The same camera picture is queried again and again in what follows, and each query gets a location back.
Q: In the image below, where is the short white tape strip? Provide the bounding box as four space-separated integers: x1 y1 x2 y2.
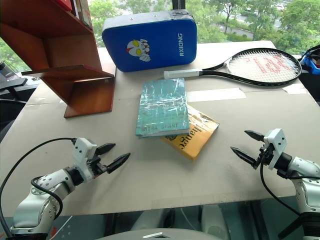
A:
281 83 309 95

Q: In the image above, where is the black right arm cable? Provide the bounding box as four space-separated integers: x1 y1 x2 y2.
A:
259 149 320 217

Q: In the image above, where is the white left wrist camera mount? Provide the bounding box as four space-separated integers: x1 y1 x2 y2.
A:
71 137 99 181

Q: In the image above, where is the long black left arm cable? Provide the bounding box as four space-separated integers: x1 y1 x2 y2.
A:
0 137 77 239

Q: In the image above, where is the black white tennis racket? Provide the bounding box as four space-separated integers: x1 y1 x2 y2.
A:
163 47 303 88

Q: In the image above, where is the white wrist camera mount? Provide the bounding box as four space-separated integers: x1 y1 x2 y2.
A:
263 128 287 171
71 137 99 181

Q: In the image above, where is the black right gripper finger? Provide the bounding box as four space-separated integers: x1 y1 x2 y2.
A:
230 146 260 171
244 129 266 143

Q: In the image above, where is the blue RXIONG kick pad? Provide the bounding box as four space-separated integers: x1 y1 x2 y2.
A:
101 9 198 73

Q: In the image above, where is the yellow book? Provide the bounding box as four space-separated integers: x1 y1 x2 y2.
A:
159 103 221 162

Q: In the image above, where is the black desk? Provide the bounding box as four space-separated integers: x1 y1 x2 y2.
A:
0 73 29 91

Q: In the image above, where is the short black left arm cable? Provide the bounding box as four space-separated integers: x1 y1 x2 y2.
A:
30 175 64 219

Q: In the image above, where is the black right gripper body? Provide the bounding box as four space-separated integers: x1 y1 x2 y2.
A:
256 140 275 167

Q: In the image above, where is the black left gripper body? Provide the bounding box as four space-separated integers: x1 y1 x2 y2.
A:
87 154 110 179

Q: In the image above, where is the blue and black headgear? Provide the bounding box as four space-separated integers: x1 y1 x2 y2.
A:
298 44 320 76

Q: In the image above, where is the teal book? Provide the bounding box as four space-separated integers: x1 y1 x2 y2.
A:
135 77 191 139

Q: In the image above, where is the grey white book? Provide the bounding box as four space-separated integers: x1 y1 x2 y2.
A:
72 0 94 29

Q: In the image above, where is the red-brown wooden shelf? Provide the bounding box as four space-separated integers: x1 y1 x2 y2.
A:
0 0 117 119

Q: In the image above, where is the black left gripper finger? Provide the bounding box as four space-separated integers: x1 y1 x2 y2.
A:
95 142 117 157
107 152 132 175

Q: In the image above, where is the black window post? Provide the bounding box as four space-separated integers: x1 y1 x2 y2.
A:
171 0 187 11

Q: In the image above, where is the black diagonal bar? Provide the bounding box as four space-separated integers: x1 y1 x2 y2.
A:
276 211 310 240

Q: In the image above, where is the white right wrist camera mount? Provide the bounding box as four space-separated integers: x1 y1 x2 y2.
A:
263 128 287 171

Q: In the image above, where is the red book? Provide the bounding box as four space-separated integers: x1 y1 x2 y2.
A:
53 0 74 12

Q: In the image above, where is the grey rounded robot torso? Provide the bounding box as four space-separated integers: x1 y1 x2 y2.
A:
94 226 227 240

